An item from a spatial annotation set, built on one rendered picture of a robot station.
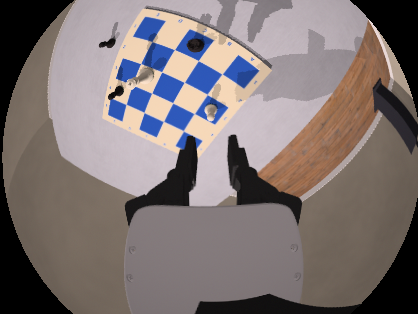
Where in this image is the white chess piece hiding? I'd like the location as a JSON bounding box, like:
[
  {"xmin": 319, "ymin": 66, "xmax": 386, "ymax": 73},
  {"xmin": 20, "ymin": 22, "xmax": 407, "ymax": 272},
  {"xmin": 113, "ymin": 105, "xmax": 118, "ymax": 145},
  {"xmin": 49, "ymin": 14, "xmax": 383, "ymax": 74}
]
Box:
[{"xmin": 126, "ymin": 68, "xmax": 154, "ymax": 90}]

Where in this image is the blue and cream checkered chessboard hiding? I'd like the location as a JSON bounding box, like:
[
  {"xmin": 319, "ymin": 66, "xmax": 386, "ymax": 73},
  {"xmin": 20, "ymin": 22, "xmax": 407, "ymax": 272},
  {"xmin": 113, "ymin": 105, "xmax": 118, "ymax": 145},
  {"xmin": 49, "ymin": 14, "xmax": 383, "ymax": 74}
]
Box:
[{"xmin": 102, "ymin": 9, "xmax": 272, "ymax": 158}]

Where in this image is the white chess pawn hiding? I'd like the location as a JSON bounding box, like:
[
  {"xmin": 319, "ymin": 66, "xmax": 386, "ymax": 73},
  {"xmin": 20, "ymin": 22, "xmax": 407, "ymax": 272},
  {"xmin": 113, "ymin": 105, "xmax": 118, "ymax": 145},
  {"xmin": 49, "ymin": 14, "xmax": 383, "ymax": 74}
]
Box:
[{"xmin": 205, "ymin": 104, "xmax": 217, "ymax": 121}]

